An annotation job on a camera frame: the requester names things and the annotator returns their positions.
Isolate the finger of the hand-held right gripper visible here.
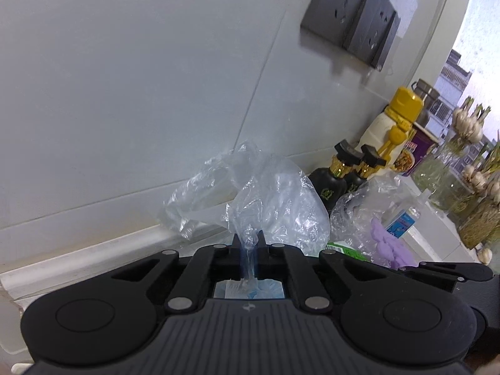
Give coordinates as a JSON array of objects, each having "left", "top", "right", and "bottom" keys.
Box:
[{"left": 398, "top": 261, "right": 495, "bottom": 293}]

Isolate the clear spray bottle blue label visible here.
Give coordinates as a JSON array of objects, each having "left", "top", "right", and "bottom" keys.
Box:
[{"left": 383, "top": 187, "right": 432, "bottom": 239}]

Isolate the cream bottle yellow cap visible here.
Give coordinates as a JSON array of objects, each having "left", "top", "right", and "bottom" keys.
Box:
[{"left": 357, "top": 86, "right": 424, "bottom": 173}]

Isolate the purple instant noodle cup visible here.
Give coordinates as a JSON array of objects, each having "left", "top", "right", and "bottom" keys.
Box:
[{"left": 392, "top": 121, "right": 438, "bottom": 176}]

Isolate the steel flask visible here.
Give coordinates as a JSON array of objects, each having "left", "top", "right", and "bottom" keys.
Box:
[{"left": 410, "top": 79, "right": 440, "bottom": 126}]

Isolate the glass jar with garlic roots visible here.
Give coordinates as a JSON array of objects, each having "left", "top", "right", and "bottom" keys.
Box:
[{"left": 458, "top": 187, "right": 500, "bottom": 250}]

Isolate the black bottle gold neck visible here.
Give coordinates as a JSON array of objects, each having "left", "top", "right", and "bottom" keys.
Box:
[
  {"left": 308, "top": 139, "right": 362, "bottom": 212},
  {"left": 344, "top": 144, "right": 387, "bottom": 196}
]

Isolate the dark grey wall socket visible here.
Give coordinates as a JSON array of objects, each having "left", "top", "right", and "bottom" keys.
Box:
[
  {"left": 344, "top": 0, "right": 402, "bottom": 70},
  {"left": 300, "top": 0, "right": 378, "bottom": 51}
]

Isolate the clear plastic bag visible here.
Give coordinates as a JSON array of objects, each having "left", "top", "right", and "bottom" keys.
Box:
[
  {"left": 158, "top": 141, "right": 331, "bottom": 299},
  {"left": 330, "top": 176, "right": 415, "bottom": 268}
]

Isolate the garlic bulb bunch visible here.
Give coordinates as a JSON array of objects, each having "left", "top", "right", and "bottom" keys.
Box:
[
  {"left": 452, "top": 96, "right": 492, "bottom": 145},
  {"left": 463, "top": 152, "right": 500, "bottom": 204}
]

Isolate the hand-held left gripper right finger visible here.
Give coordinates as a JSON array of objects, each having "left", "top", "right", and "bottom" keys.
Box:
[{"left": 258, "top": 232, "right": 387, "bottom": 314}]

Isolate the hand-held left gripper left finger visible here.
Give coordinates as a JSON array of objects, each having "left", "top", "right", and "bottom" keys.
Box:
[{"left": 111, "top": 233, "right": 242, "bottom": 314}]

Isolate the glass jar with green stems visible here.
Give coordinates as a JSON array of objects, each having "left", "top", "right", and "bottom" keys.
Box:
[{"left": 413, "top": 133, "right": 469, "bottom": 212}]

